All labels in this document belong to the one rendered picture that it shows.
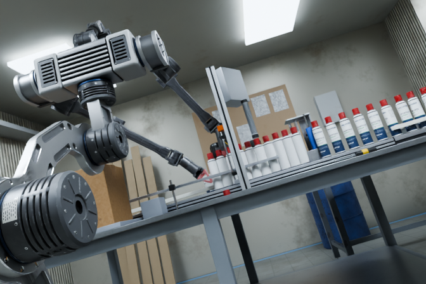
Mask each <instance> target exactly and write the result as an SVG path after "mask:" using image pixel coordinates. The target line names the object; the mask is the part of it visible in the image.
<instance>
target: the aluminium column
mask: <svg viewBox="0 0 426 284"><path fill-rule="evenodd" d="M205 69H206V71H207V75H208V78H209V82H210V85H211V88H212V92H213V95H214V98H215V101H216V105H217V109H218V111H219V115H220V118H221V122H222V124H223V128H224V132H225V135H226V138H227V141H228V144H229V149H230V151H231V155H232V157H233V161H234V164H235V168H236V172H237V174H238V178H239V181H240V185H241V187H242V191H243V190H246V189H249V188H251V185H250V181H249V178H248V176H247V171H246V169H245V165H244V163H243V159H242V155H241V153H240V149H239V146H238V143H237V140H236V136H235V132H234V130H233V126H232V123H231V120H230V117H229V113H228V110H227V107H226V104H225V101H224V98H223V94H222V91H221V88H220V85H219V81H218V79H217V75H216V71H215V68H214V66H209V67H206V68H205Z"/></svg>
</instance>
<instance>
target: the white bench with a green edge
mask: <svg viewBox="0 0 426 284"><path fill-rule="evenodd" d="M324 192H325V195H326V199H327V200H328V204H329V206H330V209H331V212H332V215H333V218H334V220H335V224H336V226H337V229H338V231H339V235H340V237H341V240H342V243H339V242H337V241H335V239H334V237H333V233H332V231H331V228H330V225H329V222H328V219H327V217H326V214H325V210H324V208H323V205H322V203H321V199H320V196H319V194H318V191H314V192H312V194H313V197H314V201H315V203H316V206H317V208H318V212H319V215H320V218H321V220H322V223H323V226H324V229H325V232H326V235H327V237H328V241H329V243H330V246H331V248H332V252H333V255H334V258H337V259H338V258H339V257H340V254H339V250H338V249H340V250H342V251H343V252H345V253H346V254H347V256H350V255H354V251H353V249H352V246H353V245H357V244H359V243H364V242H368V241H370V240H374V239H377V238H381V237H382V234H381V232H379V233H375V234H372V235H368V236H364V237H361V238H357V239H354V240H349V237H348V235H347V231H346V230H345V226H344V223H343V221H342V218H341V215H340V212H339V209H338V207H337V204H336V201H335V199H334V196H333V193H332V190H331V187H328V188H324ZM424 225H426V219H424V220H421V221H417V222H415V223H411V224H407V225H404V226H400V227H396V228H392V229H391V230H392V232H393V234H395V233H399V232H402V231H406V230H409V229H413V228H417V227H420V226H424Z"/></svg>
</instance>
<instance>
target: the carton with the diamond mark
mask: <svg viewBox="0 0 426 284"><path fill-rule="evenodd" d="M74 172H76V173H78V174H80V175H81V176H82V177H83V178H84V179H85V180H86V181H87V183H88V185H89V187H90V188H91V191H92V192H93V195H94V199H95V202H96V207H97V211H98V226H97V228H101V227H104V226H108V225H110V224H114V223H117V222H121V221H127V220H131V219H133V218H132V212H131V207H130V203H129V198H128V195H127V190H126V184H125V181H124V175H123V172H122V168H121V167H117V166H114V165H108V164H105V166H104V169H103V171H102V173H100V174H97V175H93V176H90V175H88V174H86V173H85V172H84V171H83V170H82V169H80V170H78V171H74Z"/></svg>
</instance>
